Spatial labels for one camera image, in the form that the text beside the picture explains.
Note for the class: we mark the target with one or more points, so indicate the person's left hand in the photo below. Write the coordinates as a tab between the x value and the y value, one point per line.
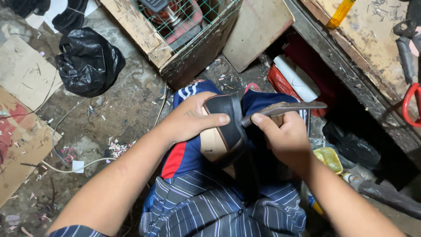
184	121

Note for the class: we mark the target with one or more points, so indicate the person's right hand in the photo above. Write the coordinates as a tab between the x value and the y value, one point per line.
289	144

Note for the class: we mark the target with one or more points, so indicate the black shoe with tan sole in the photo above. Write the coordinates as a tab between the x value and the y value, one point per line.
227	135

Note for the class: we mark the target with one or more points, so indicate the blue shorts with red panel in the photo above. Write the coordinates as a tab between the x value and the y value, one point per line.
187	154

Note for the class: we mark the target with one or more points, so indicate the yellow plastic container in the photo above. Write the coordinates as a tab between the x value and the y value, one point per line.
329	159

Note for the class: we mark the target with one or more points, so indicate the red plastic bag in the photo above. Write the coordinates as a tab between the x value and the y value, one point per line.
279	84

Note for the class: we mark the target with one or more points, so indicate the wooden crate with green mesh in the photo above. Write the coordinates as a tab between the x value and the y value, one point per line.
184	56

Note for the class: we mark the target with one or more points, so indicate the small black plastic bag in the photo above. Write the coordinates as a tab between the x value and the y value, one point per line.
355	148

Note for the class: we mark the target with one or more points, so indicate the white paper roll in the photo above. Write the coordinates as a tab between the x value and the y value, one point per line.
296	79

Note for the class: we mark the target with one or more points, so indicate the pink sandal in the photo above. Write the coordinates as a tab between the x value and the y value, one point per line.
252	87

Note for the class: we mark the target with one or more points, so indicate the small clear bottle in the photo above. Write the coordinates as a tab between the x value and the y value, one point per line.
353	181

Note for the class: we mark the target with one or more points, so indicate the grey striped shirt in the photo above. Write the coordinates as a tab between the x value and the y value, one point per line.
213	210

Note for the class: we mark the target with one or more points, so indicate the red motor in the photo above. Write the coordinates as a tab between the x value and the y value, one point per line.
171	14

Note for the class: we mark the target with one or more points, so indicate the large black plastic bag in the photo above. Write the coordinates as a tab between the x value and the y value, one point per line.
88	62

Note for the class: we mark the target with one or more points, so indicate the worn wooden workbench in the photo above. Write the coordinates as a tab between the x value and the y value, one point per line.
368	62

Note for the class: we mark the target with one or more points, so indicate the small white paper scrap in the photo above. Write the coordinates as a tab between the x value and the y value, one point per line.
78	166

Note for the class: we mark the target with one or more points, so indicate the dark metal bar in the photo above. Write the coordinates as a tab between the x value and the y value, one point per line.
391	199

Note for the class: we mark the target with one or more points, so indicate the bare wooden board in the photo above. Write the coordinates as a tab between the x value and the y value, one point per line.
256	29

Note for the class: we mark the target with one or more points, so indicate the yellow plastic lighter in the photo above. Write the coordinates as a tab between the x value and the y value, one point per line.
340	13

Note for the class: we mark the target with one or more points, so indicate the black cloth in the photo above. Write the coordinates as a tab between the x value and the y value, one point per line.
69	16

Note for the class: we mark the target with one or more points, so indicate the scatter of small nails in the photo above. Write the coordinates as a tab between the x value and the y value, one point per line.
383	8

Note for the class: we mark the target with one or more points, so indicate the red-stained brown cardboard sheet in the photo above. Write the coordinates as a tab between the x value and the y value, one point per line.
19	144

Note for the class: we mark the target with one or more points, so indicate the plain brown cardboard sheet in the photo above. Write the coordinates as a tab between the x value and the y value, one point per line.
24	70

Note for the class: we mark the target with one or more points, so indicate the white paper sheet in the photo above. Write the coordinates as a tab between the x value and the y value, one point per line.
54	11

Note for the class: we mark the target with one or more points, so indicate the black fabric bundle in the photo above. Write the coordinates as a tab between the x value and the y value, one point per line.
29	7

